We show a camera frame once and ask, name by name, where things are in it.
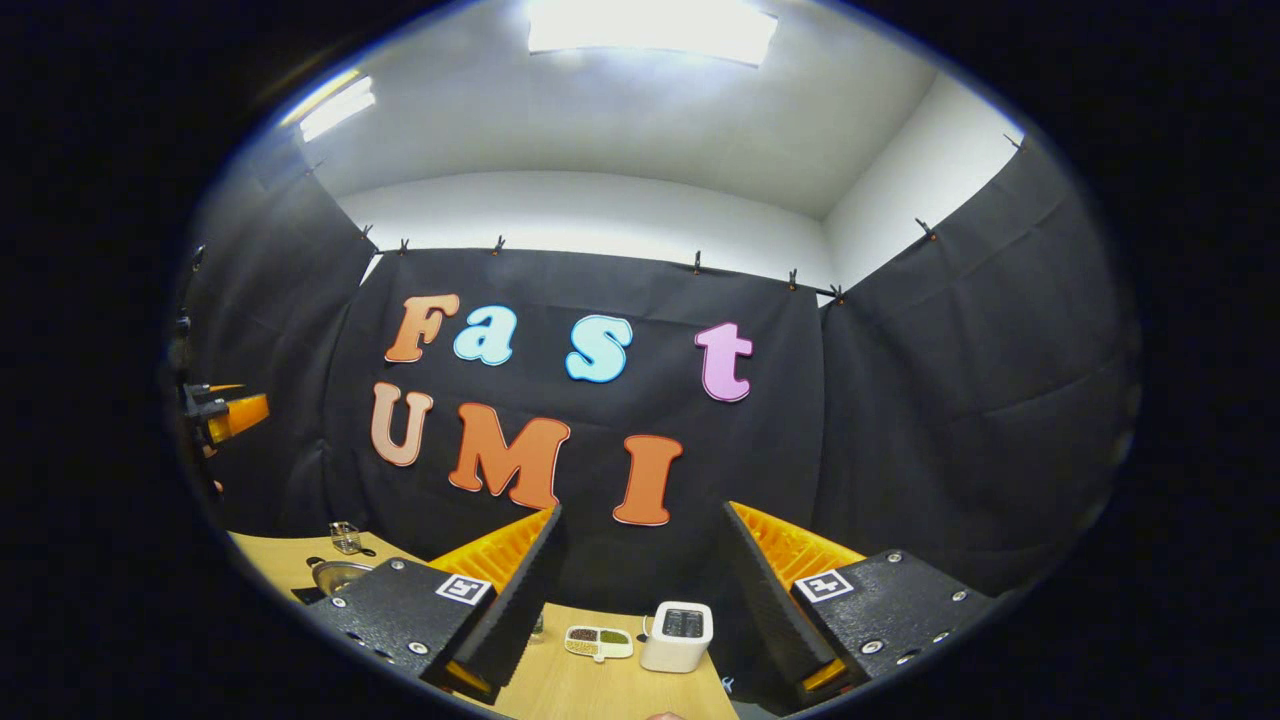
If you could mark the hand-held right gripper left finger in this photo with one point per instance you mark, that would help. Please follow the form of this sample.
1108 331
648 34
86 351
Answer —
520 600

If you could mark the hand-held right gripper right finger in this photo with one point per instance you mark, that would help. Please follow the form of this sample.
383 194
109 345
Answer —
765 600

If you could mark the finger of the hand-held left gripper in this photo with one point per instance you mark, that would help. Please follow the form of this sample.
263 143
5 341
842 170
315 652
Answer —
245 412

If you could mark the stainless steel pot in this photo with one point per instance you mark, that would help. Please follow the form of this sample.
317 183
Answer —
340 575

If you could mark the clear plastic water bottle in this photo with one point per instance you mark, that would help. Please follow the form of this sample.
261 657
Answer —
538 627

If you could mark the white divided bean dish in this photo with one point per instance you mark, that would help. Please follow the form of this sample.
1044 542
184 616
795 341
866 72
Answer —
600 640

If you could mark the white toaster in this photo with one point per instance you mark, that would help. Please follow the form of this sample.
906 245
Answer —
677 640

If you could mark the black backdrop cloth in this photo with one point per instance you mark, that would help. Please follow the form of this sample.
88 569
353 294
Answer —
900 420

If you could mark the small ceiling light panel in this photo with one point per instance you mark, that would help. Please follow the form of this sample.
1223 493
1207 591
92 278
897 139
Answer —
335 105

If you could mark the row of small cloth clips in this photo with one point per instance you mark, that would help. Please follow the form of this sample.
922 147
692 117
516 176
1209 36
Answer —
697 264

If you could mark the large ceiling light panel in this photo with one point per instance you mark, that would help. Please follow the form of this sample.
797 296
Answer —
650 28

